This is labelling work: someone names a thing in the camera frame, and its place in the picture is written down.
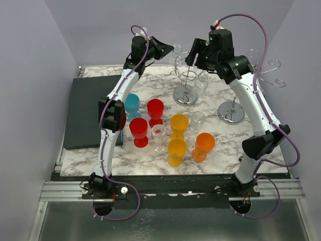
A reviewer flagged yellow-orange wine glass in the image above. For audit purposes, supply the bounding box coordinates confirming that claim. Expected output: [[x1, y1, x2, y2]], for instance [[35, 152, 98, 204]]
[[167, 138, 187, 167]]

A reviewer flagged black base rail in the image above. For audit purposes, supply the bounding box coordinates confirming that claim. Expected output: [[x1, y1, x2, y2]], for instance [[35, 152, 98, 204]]
[[50, 172, 261, 210]]

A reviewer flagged clear wine glass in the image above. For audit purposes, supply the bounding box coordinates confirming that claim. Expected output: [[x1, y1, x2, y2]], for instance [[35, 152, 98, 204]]
[[151, 124, 167, 152]]

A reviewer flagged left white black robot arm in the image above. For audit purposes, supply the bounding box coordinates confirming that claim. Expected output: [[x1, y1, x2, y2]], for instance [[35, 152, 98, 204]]
[[88, 36, 174, 198]]

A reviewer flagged clear glass bottle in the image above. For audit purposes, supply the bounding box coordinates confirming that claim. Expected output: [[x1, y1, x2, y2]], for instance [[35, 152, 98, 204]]
[[169, 44, 183, 67], [193, 74, 209, 97], [190, 111, 206, 133]]

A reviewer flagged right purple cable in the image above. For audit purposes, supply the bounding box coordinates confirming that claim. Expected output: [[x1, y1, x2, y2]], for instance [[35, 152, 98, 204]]
[[213, 13, 301, 219]]

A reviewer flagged orange standing plastic wine glass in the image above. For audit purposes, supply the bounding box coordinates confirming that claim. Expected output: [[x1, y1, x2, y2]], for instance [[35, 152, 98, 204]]
[[170, 113, 189, 140]]

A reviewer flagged purple cable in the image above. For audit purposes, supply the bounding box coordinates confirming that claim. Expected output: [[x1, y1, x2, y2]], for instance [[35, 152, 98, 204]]
[[213, 13, 301, 219], [93, 25, 150, 221]]

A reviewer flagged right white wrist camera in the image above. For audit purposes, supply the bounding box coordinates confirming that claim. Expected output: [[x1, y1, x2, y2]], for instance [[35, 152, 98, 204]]
[[210, 20, 224, 31]]

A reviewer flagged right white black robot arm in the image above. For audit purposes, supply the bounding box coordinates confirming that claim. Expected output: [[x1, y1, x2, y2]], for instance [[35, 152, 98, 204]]
[[185, 29, 290, 197]]

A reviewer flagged blue plastic wine glass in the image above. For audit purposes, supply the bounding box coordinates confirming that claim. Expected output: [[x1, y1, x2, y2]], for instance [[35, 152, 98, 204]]
[[124, 93, 141, 122]]

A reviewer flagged dark orange wine glass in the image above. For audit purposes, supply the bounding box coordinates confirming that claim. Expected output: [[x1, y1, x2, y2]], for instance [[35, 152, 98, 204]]
[[192, 133, 215, 162]]

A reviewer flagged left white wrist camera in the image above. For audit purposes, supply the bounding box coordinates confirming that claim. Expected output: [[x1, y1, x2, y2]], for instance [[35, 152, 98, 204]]
[[135, 27, 147, 39]]

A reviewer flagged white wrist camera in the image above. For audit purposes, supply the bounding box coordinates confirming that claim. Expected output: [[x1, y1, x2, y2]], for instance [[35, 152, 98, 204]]
[[210, 20, 224, 31], [135, 27, 147, 39]]

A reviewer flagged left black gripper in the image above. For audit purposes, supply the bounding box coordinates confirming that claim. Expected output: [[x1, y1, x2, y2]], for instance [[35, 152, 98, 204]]
[[141, 36, 172, 63]]

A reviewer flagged chrome bottle rack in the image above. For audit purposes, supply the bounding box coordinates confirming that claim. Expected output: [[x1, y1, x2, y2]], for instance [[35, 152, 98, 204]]
[[173, 51, 203, 106]]

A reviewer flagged red plastic wine glass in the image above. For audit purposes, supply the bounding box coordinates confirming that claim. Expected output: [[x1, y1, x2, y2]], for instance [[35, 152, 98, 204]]
[[129, 117, 148, 148], [147, 98, 164, 128]]

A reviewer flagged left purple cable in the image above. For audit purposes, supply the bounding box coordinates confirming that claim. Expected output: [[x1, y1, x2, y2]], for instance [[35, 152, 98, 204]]
[[93, 25, 150, 221]]

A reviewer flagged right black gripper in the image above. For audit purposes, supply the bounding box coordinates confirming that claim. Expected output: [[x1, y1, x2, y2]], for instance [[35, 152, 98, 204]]
[[185, 38, 219, 72]]

